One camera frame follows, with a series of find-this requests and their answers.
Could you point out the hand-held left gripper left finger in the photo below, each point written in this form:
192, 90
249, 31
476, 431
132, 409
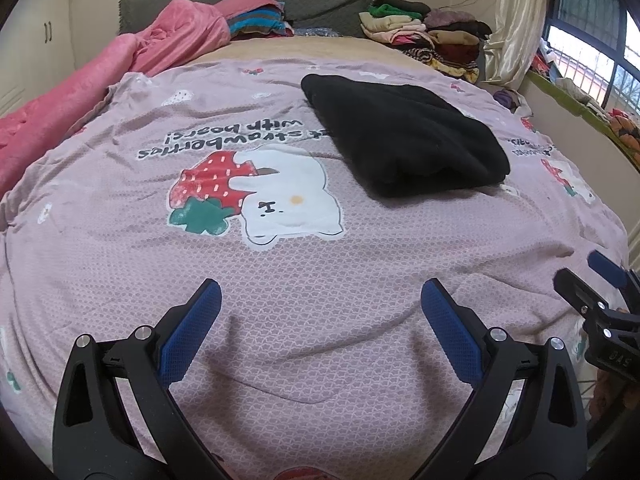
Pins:
192, 330

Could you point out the window with bars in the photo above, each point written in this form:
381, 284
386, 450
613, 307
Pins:
590, 35

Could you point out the blue patterned cloth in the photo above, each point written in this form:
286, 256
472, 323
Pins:
317, 32

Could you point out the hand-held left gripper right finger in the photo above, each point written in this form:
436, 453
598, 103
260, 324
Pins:
450, 330

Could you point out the green windowsill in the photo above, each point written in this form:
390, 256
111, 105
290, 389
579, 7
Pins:
575, 105

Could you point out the pink fleece blanket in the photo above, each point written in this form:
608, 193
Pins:
75, 90

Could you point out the windowsill clutter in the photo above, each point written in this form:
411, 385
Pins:
625, 127

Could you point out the white wardrobe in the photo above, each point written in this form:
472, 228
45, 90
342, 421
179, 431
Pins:
30, 50

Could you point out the grey padded headboard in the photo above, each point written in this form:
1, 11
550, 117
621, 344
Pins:
320, 0

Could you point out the pile of folded clothes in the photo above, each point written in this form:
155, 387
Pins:
450, 45

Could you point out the cream satin curtain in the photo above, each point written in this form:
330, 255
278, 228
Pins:
520, 20

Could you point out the black sweater with orange cuffs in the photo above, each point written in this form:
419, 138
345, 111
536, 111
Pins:
400, 135

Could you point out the pink folded towel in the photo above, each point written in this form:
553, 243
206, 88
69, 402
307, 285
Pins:
250, 0

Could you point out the lilac strawberry print bedsheet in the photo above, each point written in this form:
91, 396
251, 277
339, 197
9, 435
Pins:
300, 285

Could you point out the white bag with purple clothes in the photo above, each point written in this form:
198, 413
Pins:
507, 97

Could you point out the beige bed sheet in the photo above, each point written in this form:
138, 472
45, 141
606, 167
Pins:
325, 47

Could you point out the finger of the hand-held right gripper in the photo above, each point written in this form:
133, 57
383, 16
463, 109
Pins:
575, 287
605, 266

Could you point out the blue striped folded clothes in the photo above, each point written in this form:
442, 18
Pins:
255, 24

